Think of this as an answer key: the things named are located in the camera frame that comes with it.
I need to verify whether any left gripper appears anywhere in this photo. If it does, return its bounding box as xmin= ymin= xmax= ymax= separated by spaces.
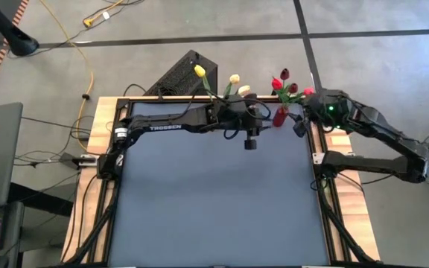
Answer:
xmin=206 ymin=95 xmax=275 ymax=137

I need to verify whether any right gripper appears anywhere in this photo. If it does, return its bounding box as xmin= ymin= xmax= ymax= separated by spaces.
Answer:
xmin=287 ymin=89 xmax=353 ymax=130

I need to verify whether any red glass vase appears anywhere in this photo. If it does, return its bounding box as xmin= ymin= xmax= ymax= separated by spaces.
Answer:
xmin=272 ymin=106 xmax=290 ymax=128

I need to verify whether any red artificial tulip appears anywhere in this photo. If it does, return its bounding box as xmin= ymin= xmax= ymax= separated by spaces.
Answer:
xmin=271 ymin=77 xmax=285 ymax=103
xmin=279 ymin=68 xmax=290 ymax=94
xmin=287 ymin=83 xmax=299 ymax=103
xmin=294 ymin=86 xmax=316 ymax=103

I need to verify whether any yellow artificial tulip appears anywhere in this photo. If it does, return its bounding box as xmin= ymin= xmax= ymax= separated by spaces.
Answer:
xmin=194 ymin=63 xmax=215 ymax=101

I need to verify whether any grey table mat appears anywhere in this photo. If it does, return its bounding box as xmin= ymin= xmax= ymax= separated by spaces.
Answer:
xmin=109 ymin=102 xmax=331 ymax=266

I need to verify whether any black perforated computer case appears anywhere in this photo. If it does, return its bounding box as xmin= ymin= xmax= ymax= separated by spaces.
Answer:
xmin=145 ymin=49 xmax=219 ymax=97

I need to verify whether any black stand pole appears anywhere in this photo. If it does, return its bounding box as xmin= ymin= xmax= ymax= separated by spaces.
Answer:
xmin=0 ymin=0 xmax=39 ymax=57

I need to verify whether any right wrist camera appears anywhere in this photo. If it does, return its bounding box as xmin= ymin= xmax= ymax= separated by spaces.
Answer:
xmin=292 ymin=118 xmax=308 ymax=138

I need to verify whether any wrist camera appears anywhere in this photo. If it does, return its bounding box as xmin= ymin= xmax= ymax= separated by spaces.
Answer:
xmin=292 ymin=118 xmax=308 ymax=138
xmin=243 ymin=135 xmax=258 ymax=151

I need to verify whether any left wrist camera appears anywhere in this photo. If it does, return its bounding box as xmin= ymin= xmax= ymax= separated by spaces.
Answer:
xmin=243 ymin=135 xmax=258 ymax=151

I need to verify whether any black metal table frame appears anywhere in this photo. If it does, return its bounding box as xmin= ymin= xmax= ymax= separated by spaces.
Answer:
xmin=87 ymin=96 xmax=379 ymax=268

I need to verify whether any yellow floor cable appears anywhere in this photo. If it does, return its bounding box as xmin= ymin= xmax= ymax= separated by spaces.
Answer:
xmin=39 ymin=0 xmax=95 ymax=152

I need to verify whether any grey metal bracket plate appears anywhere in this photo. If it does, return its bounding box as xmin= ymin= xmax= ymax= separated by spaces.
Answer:
xmin=58 ymin=151 xmax=100 ymax=170

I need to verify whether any yellow plug cable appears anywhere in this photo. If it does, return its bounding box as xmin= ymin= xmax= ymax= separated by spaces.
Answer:
xmin=83 ymin=0 xmax=126 ymax=29

